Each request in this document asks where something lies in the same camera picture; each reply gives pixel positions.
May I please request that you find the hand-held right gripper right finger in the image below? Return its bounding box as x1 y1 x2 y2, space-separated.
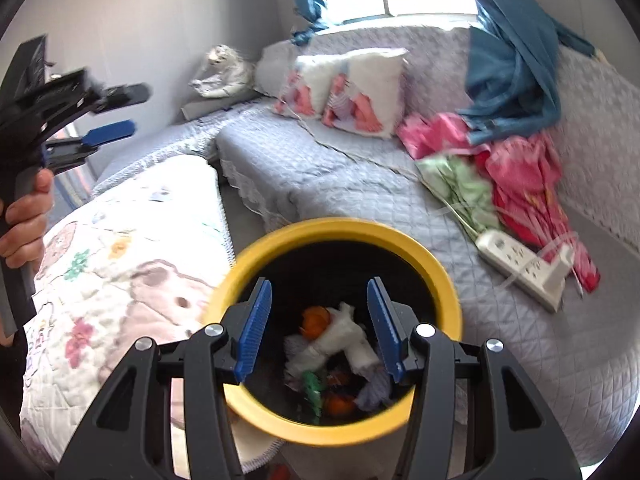
366 277 583 480

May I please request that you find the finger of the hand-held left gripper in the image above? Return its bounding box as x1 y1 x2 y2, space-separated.
92 83 152 112
82 120 137 150

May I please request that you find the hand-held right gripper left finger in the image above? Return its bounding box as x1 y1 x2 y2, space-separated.
57 277 273 480

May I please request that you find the white cloth doll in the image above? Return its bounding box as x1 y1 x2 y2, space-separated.
320 302 378 376

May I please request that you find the small white tissue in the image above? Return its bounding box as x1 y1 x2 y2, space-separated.
285 335 326 376

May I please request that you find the pale purple knitted cloth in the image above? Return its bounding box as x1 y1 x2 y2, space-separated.
356 367 393 408

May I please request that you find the orange peel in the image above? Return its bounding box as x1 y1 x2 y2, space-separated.
324 392 357 416
300 306 333 338

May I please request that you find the green plastic scrap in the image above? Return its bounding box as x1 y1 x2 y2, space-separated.
301 371 325 418

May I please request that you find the yellow rimmed black trash bin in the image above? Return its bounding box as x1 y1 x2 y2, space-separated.
204 217 459 448

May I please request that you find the person's left hand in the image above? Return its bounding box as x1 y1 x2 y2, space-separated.
0 167 55 271

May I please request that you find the grey flat cushion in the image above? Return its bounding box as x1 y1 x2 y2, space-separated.
181 91 261 122

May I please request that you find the white tiger plush toy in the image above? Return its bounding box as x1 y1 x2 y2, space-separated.
189 45 256 98

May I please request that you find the grey quilted sofa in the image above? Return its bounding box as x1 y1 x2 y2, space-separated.
90 25 636 466

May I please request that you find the white power strip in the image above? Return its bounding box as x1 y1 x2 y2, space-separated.
475 230 566 312

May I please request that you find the light green cloth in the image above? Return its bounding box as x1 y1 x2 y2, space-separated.
415 154 501 241

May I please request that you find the white charger plug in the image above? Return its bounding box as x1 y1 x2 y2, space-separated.
542 245 576 286

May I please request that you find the baby print pillow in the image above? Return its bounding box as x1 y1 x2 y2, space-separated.
321 49 408 139
274 56 341 118

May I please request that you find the pink cloth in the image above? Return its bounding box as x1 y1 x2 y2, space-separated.
397 112 601 293

